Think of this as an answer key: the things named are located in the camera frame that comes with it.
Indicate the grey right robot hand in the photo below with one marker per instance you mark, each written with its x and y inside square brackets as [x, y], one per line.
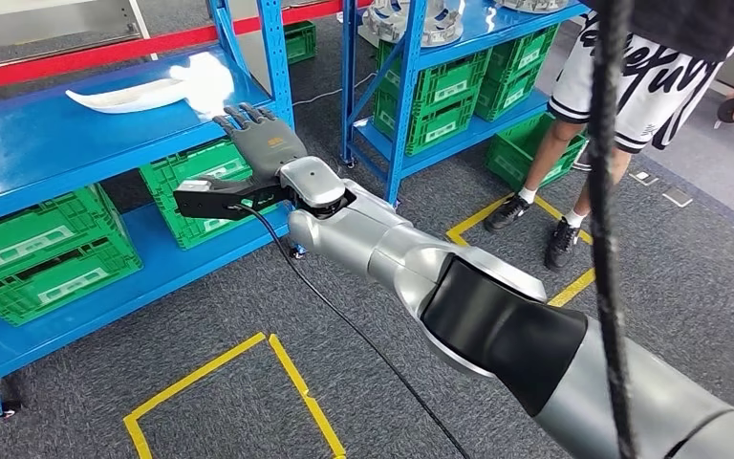
[265, 146]

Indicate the white curved car part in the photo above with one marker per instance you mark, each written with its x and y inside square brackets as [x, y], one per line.
[120, 98]

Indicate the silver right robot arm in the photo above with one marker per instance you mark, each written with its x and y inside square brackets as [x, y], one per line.
[373, 234]

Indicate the blue metal shelf rack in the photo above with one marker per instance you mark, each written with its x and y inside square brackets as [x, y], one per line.
[408, 95]
[57, 146]

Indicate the silver wheel hubcap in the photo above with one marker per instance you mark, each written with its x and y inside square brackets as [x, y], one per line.
[392, 19]
[531, 5]

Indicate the red barrier tape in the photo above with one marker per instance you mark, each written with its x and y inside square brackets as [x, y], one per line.
[88, 58]

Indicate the open green plastic crate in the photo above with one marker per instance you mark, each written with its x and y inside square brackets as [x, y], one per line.
[506, 155]

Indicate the grey floor outlet plate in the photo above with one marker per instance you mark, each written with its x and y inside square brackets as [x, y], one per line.
[677, 197]
[643, 177]

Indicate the black round object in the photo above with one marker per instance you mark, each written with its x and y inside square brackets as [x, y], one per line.
[728, 109]

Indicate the black camera bracket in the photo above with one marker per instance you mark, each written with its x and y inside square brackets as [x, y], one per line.
[215, 203]

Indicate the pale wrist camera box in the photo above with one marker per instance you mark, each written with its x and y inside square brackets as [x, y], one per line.
[193, 185]

